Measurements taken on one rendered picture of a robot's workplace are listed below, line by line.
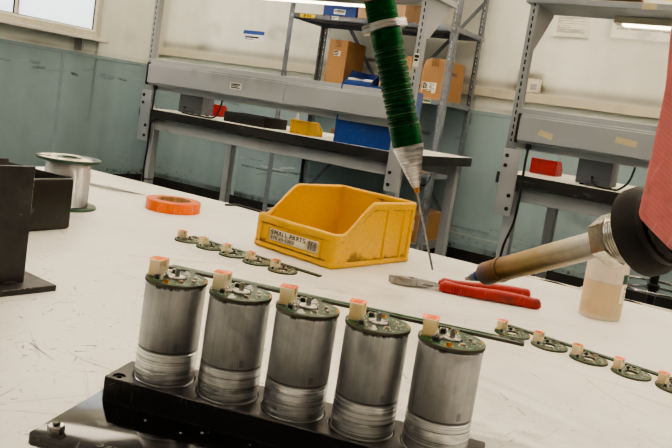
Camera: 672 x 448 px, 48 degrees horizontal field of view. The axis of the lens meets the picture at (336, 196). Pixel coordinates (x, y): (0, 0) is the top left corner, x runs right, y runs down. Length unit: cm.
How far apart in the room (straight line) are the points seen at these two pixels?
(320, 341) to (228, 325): 4
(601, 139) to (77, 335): 231
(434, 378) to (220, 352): 8
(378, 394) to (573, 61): 462
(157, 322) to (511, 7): 478
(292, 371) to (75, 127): 575
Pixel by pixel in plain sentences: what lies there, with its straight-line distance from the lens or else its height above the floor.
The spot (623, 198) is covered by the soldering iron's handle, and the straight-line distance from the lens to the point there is 22.
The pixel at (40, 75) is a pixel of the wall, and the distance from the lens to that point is 578.
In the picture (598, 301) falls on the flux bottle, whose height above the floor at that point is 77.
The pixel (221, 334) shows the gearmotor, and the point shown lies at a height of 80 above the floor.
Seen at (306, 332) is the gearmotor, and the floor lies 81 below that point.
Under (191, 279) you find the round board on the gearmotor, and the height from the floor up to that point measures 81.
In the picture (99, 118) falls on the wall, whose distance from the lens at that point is 616.
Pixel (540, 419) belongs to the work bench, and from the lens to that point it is 41.
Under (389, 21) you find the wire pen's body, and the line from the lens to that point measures 26.
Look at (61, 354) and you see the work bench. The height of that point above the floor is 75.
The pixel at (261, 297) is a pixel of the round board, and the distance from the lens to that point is 30.
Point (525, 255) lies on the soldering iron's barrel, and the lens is 25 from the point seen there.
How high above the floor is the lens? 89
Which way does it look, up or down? 7 degrees down
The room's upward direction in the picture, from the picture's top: 9 degrees clockwise
